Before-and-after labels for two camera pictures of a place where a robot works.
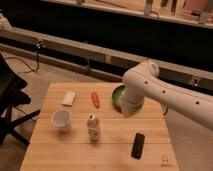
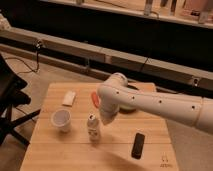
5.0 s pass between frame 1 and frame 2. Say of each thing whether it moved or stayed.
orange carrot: stayed
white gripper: moved
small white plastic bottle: stayed
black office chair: stayed
